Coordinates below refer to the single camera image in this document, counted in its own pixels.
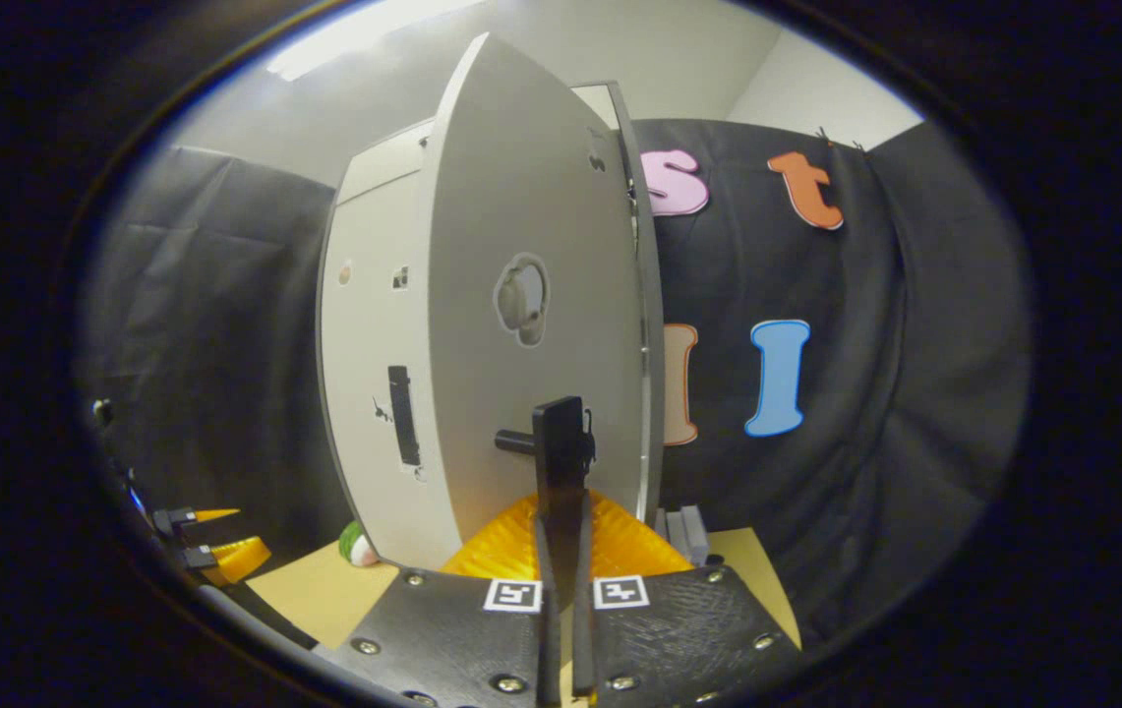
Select black door handle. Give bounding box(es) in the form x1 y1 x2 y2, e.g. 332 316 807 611
495 396 597 611
387 366 422 467

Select white cabinet drawer front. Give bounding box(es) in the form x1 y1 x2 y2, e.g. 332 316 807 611
336 118 436 206

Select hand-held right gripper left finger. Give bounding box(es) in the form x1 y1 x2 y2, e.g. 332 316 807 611
325 492 562 708

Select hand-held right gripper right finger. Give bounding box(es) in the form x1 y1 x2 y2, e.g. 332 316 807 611
570 490 805 708

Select white cabinet door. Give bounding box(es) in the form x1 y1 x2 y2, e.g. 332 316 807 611
426 32 648 554
319 177 463 569

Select gray blocks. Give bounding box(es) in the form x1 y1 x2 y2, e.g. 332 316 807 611
654 504 711 566

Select white double-door shoe cabinet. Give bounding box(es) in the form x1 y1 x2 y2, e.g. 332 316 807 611
317 82 666 573

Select green white round object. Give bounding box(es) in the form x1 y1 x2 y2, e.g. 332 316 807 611
338 521 382 568

